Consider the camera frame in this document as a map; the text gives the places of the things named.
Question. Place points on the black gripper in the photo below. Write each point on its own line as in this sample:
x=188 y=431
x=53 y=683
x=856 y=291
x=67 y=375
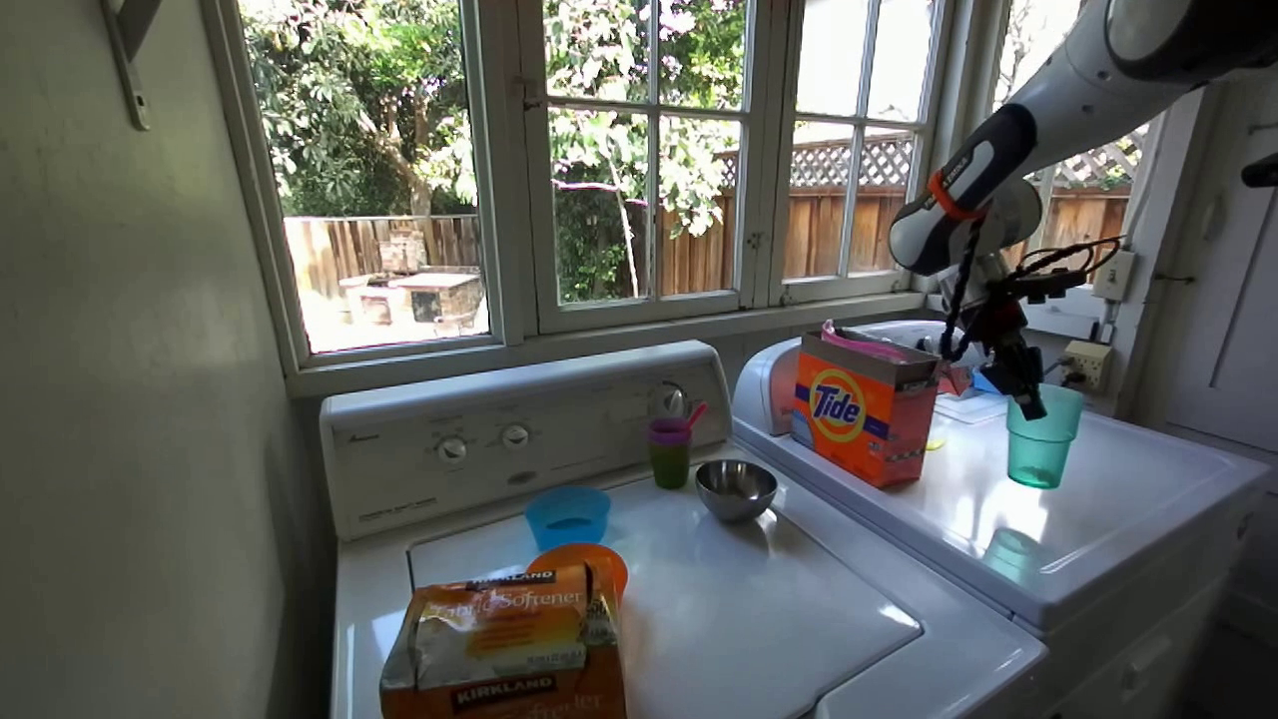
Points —
x=989 y=306

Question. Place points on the teal translucent plastic cup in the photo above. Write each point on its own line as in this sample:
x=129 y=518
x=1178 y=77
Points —
x=1034 y=447

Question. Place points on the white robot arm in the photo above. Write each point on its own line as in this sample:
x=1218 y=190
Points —
x=1120 y=64

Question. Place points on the green sippy cup purple lid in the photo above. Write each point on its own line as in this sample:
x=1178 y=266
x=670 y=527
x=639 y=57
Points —
x=670 y=435

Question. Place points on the white washing machine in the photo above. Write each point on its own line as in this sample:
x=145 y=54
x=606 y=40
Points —
x=783 y=616

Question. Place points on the orange Tide detergent box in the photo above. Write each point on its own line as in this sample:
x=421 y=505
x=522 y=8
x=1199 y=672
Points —
x=864 y=405

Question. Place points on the white dryer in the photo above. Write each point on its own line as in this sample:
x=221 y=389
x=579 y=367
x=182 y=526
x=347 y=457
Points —
x=1117 y=568

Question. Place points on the small steel bowl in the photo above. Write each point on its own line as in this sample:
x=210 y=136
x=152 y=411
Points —
x=735 y=489

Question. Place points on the orange plastic bowl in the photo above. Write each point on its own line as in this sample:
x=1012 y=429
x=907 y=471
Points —
x=608 y=572

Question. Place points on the blue plastic bowl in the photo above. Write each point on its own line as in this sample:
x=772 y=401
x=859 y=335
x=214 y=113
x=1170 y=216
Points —
x=570 y=518

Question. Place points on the orange dryer sheet box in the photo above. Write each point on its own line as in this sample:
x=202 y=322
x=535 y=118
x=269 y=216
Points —
x=510 y=647

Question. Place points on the white framed window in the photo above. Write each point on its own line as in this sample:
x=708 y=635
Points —
x=449 y=176

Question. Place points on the metal wall bracket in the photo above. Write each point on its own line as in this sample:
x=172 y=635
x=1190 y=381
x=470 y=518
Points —
x=129 y=25

